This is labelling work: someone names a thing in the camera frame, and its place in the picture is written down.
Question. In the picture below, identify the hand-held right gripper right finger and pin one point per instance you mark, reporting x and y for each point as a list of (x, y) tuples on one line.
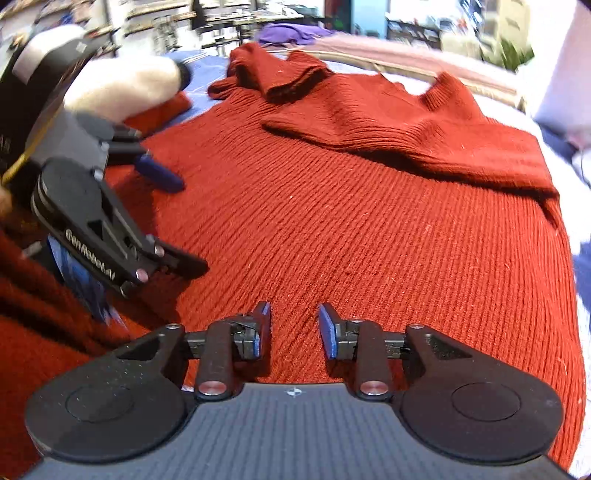
[(328, 334)]

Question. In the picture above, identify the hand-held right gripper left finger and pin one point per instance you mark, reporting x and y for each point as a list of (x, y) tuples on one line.
[(265, 325)]

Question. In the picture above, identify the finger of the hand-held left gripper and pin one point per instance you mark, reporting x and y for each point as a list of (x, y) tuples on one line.
[(159, 175), (180, 265)]

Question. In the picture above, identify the red knitted sweater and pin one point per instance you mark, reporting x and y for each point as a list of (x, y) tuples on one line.
[(346, 221)]

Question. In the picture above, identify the person's left forearm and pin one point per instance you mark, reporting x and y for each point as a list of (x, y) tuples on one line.
[(124, 87)]

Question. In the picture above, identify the blue striped blanket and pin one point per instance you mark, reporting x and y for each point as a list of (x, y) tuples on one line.
[(203, 74)]

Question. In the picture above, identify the background display rack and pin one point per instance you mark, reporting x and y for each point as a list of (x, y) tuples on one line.
[(207, 18)]

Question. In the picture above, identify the purple garment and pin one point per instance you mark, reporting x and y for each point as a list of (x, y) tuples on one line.
[(295, 33)]

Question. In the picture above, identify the pink blanket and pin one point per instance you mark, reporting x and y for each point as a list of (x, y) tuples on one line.
[(369, 48)]

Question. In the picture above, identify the dark bookshelf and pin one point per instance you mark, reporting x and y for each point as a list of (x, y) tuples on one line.
[(411, 34)]

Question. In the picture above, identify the green potted plant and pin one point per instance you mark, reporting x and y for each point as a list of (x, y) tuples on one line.
[(512, 55)]

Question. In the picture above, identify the blue wall screen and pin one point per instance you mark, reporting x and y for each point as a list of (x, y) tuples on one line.
[(369, 16)]

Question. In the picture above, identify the wooden bed rail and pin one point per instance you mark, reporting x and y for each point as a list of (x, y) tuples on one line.
[(415, 70)]

